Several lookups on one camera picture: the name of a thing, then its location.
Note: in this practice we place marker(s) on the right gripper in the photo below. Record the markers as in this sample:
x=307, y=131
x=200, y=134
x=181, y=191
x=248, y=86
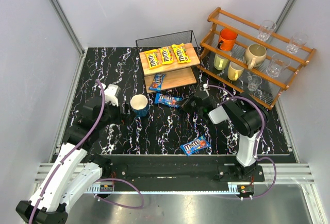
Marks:
x=192, y=103

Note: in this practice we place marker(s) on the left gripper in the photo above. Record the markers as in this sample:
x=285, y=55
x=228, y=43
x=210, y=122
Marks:
x=119, y=109

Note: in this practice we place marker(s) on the blue m&m bag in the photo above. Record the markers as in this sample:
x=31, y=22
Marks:
x=195, y=145
x=157, y=82
x=167, y=100

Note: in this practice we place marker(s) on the blue M&M bag front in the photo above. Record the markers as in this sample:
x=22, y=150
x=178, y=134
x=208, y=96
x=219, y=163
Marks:
x=195, y=145

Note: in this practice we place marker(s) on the yellow M&M bag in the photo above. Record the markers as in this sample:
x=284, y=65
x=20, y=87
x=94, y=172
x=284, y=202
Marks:
x=181, y=53
x=166, y=55
x=151, y=56

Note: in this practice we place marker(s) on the two-tier wood wire shelf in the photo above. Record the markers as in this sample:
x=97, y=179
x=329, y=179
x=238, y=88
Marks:
x=177, y=75

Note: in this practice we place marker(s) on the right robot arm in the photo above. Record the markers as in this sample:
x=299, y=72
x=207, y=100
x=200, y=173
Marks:
x=247, y=116

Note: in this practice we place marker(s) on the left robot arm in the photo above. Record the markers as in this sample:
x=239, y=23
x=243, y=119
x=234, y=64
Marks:
x=53, y=200

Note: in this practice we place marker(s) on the blue ceramic mug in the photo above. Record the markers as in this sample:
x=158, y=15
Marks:
x=140, y=105

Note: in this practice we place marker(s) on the green mug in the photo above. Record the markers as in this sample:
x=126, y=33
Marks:
x=220, y=62

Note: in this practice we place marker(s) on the yellow mug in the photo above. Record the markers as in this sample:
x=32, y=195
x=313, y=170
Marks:
x=234, y=71

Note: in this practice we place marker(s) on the clear glass lower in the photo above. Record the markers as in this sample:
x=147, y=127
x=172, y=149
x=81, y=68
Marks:
x=254, y=82

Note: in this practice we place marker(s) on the clear glass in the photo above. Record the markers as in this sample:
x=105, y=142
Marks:
x=277, y=65
x=254, y=82
x=266, y=29
x=297, y=41

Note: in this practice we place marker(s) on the orange mug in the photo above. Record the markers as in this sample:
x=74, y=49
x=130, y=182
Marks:
x=226, y=39

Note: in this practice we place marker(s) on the wooden cup rack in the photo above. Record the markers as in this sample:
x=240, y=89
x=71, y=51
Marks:
x=237, y=58

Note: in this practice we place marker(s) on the beige mug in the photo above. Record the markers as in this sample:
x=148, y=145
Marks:
x=254, y=55

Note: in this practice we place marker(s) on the clear glass middle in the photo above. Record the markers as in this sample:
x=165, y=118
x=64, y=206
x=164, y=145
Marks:
x=277, y=65

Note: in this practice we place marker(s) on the clear glass top left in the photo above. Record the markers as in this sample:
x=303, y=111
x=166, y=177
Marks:
x=266, y=29

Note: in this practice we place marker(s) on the clear glass top right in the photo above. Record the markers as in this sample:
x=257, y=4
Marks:
x=297, y=41

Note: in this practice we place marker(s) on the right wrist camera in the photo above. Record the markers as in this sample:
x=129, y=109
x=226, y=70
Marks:
x=205, y=88

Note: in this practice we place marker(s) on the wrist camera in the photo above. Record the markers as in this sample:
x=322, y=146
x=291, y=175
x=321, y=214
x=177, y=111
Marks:
x=205, y=88
x=111, y=94

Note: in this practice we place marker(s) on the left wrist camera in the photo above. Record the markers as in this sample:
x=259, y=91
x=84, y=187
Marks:
x=111, y=94

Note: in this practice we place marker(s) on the aluminium rail frame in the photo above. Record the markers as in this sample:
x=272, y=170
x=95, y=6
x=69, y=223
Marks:
x=315, y=208

